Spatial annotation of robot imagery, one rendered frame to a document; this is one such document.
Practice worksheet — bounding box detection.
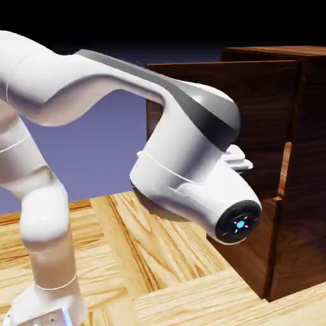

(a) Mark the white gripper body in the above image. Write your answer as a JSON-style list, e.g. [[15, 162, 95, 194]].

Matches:
[[222, 144, 255, 174]]

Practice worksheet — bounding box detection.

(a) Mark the dark wooden small cabinet door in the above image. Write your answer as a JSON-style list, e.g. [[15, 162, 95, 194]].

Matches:
[[206, 195, 283, 301]]

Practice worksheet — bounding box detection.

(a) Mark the dark wooden large cabinet door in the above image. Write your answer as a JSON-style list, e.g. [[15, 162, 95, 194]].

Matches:
[[146, 60, 299, 200]]

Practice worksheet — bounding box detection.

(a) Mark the brown wooden door handle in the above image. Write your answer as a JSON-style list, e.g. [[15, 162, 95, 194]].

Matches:
[[276, 141, 293, 199]]

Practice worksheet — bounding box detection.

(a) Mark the dark wooden cabinet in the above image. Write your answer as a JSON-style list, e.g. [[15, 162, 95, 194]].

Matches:
[[146, 45, 326, 303]]

